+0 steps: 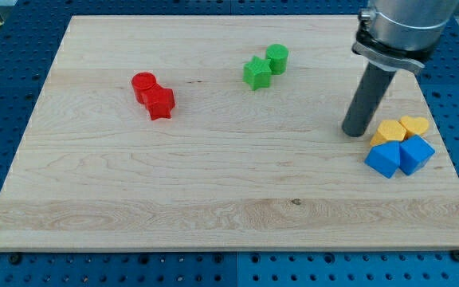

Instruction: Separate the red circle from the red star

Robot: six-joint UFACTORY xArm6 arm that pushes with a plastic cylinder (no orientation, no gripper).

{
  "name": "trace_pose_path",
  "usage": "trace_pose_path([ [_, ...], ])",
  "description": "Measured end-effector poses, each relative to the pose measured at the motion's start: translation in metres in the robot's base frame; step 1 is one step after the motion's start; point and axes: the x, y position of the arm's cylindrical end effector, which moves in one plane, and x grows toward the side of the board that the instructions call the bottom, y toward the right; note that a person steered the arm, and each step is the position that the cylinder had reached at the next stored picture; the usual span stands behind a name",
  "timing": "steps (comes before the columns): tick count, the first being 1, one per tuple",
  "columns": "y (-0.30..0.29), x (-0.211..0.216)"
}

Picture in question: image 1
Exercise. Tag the blue pentagon block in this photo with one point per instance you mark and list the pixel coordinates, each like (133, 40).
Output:
(384, 158)

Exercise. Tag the blue cube block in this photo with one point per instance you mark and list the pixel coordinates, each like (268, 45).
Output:
(415, 152)

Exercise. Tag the yellow hexagon block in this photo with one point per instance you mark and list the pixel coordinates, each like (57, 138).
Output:
(388, 130)

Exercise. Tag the wooden board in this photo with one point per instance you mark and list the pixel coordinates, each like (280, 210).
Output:
(233, 169)

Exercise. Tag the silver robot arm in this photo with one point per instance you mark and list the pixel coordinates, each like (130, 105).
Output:
(401, 34)

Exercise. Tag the green cylinder block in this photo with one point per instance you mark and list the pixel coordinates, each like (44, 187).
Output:
(278, 56)

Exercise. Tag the green star block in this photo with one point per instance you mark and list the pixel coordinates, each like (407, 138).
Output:
(257, 73)

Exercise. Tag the yellow heart block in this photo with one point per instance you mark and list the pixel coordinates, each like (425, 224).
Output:
(415, 126)

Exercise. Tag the red star block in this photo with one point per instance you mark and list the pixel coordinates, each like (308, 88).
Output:
(159, 102)

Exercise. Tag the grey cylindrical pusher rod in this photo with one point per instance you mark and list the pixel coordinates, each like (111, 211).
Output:
(372, 88)

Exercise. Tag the red cylinder block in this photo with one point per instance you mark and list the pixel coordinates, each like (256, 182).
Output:
(143, 83)

